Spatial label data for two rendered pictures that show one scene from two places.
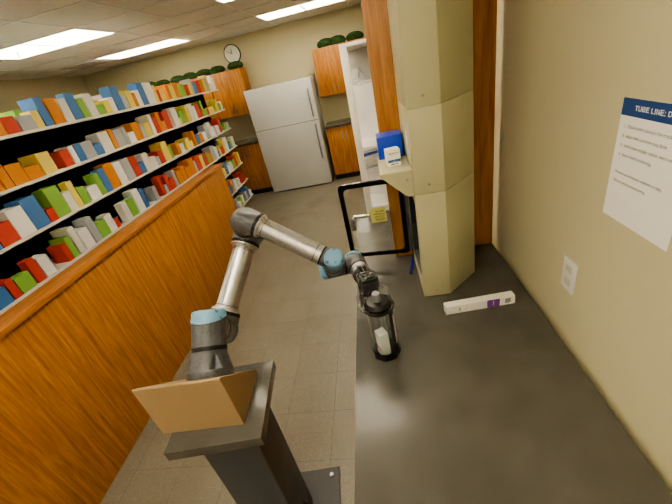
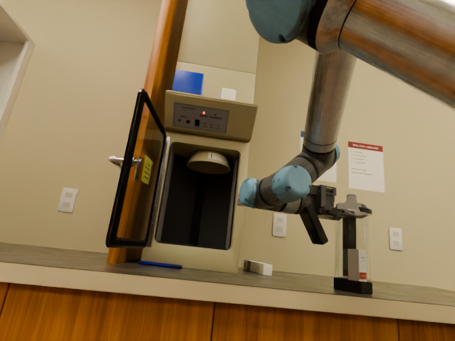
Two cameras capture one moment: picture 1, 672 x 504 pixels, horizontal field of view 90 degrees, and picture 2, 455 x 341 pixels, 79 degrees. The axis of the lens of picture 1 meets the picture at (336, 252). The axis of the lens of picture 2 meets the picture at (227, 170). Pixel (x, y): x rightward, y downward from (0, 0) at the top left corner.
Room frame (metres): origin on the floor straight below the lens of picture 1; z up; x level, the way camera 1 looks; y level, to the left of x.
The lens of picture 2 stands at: (1.48, 0.59, 1.01)
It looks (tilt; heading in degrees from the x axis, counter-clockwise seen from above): 16 degrees up; 255
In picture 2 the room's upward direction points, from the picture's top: 6 degrees clockwise
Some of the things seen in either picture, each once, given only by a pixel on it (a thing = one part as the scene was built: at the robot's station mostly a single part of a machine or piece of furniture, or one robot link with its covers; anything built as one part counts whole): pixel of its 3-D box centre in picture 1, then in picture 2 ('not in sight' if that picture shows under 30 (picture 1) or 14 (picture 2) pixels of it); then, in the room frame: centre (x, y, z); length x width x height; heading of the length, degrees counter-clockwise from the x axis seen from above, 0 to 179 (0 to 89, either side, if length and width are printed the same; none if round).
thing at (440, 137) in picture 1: (441, 196); (203, 166); (1.30, -0.48, 1.33); 0.32 x 0.25 x 0.77; 170
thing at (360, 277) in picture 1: (366, 281); (312, 201); (1.05, -0.09, 1.17); 0.12 x 0.08 x 0.09; 5
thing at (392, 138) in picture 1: (389, 144); (188, 89); (1.42, -0.32, 1.56); 0.10 x 0.10 x 0.09; 80
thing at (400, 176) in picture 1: (393, 172); (210, 117); (1.33, -0.30, 1.46); 0.32 x 0.11 x 0.10; 170
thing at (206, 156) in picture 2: not in sight; (209, 161); (1.28, -0.45, 1.34); 0.18 x 0.18 x 0.05
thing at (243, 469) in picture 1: (265, 476); not in sight; (0.85, 0.51, 0.45); 0.48 x 0.48 x 0.90; 86
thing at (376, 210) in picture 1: (374, 220); (143, 176); (1.52, -0.22, 1.19); 0.30 x 0.01 x 0.40; 74
